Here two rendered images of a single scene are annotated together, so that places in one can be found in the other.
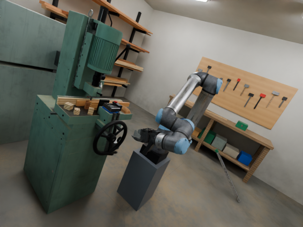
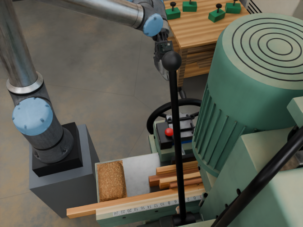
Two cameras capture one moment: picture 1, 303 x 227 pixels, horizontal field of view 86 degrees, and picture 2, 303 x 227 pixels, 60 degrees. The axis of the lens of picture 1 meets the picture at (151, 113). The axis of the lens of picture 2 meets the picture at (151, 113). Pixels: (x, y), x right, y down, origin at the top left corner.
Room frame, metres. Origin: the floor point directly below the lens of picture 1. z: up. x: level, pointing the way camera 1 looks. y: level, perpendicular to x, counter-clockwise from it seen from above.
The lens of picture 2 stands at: (1.55, 0.58, 1.76)
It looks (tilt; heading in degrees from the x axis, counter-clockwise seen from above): 55 degrees down; 228
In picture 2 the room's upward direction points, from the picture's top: straight up
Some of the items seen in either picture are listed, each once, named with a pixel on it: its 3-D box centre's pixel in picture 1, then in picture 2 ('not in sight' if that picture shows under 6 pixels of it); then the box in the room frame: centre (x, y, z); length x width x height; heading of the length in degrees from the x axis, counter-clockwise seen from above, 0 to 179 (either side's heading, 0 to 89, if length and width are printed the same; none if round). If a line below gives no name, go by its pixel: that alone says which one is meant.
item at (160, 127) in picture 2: (113, 106); (175, 129); (1.17, 0.29, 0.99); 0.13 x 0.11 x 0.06; 148
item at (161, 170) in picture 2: (101, 106); (185, 168); (1.23, 0.40, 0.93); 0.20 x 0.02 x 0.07; 148
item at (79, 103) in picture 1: (106, 103); (157, 197); (1.36, 0.40, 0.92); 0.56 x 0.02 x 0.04; 148
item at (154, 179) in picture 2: (99, 106); (186, 174); (1.23, 0.41, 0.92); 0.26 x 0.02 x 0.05; 148
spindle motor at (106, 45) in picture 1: (105, 50); (247, 109); (1.21, 0.49, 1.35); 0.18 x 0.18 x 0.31
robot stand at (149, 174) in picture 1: (143, 175); (72, 174); (1.49, -0.18, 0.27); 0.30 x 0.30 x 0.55; 63
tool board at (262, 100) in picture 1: (233, 89); not in sight; (3.82, -1.50, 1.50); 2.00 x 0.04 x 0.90; 63
